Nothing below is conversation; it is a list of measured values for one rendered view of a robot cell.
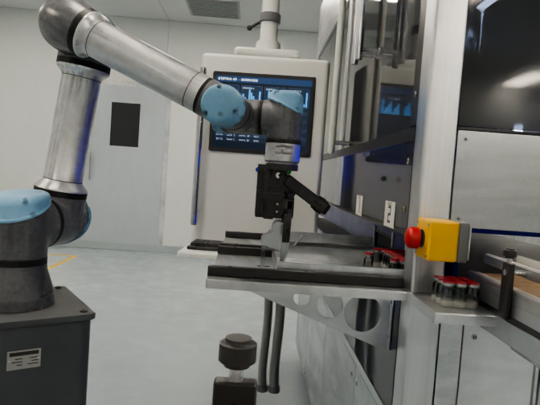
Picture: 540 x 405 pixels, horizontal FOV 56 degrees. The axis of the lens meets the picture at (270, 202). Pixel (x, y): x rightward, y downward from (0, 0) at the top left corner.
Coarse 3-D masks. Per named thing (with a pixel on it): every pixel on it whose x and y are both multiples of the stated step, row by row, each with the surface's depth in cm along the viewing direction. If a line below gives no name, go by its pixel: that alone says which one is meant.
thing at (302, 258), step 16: (272, 256) 124; (288, 256) 130; (304, 256) 130; (320, 256) 130; (336, 256) 130; (352, 256) 130; (336, 272) 104; (352, 272) 105; (368, 272) 105; (384, 272) 105; (400, 272) 105
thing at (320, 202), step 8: (288, 176) 107; (288, 184) 107; (296, 184) 107; (296, 192) 107; (304, 192) 107; (312, 192) 107; (312, 200) 107; (320, 200) 107; (320, 208) 107; (328, 208) 108
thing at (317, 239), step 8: (296, 232) 164; (304, 232) 164; (312, 232) 164; (296, 240) 164; (304, 240) 164; (312, 240) 164; (320, 240) 164; (328, 240) 164; (336, 240) 164; (344, 240) 164; (352, 240) 164; (360, 240) 165; (368, 240) 165; (344, 248) 139; (352, 248) 139; (360, 248) 139; (368, 248) 139; (392, 248) 139
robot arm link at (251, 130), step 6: (252, 102) 107; (258, 102) 106; (252, 108) 105; (258, 108) 106; (252, 114) 105; (258, 114) 105; (252, 120) 106; (258, 120) 105; (216, 126) 108; (246, 126) 104; (252, 126) 106; (258, 126) 106; (222, 132) 110; (228, 132) 109; (234, 132) 106; (240, 132) 107; (246, 132) 108; (252, 132) 108; (258, 132) 107
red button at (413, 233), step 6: (408, 228) 92; (414, 228) 91; (408, 234) 91; (414, 234) 90; (420, 234) 91; (408, 240) 91; (414, 240) 90; (420, 240) 91; (408, 246) 92; (414, 246) 91
